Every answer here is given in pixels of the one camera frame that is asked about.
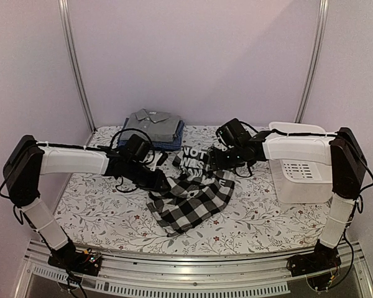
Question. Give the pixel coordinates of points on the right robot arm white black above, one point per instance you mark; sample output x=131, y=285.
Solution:
x=339, y=149

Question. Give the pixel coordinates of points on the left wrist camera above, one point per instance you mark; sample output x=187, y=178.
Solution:
x=138, y=148

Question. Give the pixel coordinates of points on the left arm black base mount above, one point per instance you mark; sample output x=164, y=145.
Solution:
x=77, y=261

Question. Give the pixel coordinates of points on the aluminium front rail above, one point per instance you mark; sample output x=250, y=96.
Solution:
x=131, y=274

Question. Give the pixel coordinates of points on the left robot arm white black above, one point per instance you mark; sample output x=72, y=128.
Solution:
x=32, y=159

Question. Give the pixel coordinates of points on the white plastic basket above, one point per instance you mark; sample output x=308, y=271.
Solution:
x=301, y=182

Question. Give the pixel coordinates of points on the folded blue checkered shirt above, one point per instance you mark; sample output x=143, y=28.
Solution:
x=173, y=145

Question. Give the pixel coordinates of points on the black white checkered shirt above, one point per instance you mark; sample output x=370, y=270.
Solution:
x=196, y=194

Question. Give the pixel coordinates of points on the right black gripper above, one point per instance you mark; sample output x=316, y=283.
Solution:
x=217, y=162

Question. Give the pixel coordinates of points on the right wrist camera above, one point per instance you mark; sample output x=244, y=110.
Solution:
x=233, y=134

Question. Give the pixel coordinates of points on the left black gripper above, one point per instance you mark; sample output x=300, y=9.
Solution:
x=156, y=185

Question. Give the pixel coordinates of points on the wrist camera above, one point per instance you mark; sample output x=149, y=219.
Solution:
x=138, y=148
x=233, y=134

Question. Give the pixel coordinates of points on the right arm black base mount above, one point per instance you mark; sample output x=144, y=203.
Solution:
x=302, y=264

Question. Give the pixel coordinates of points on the left aluminium frame post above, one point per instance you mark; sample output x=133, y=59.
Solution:
x=75, y=66

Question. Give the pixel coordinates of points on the aluminium frame post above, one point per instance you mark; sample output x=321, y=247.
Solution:
x=75, y=66
x=314, y=59

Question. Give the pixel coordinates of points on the folded grey polo shirt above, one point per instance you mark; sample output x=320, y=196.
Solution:
x=159, y=126

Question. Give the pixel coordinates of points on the floral patterned table cloth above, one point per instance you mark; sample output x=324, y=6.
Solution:
x=113, y=214

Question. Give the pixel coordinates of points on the right aluminium frame post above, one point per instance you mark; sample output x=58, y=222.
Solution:
x=314, y=59

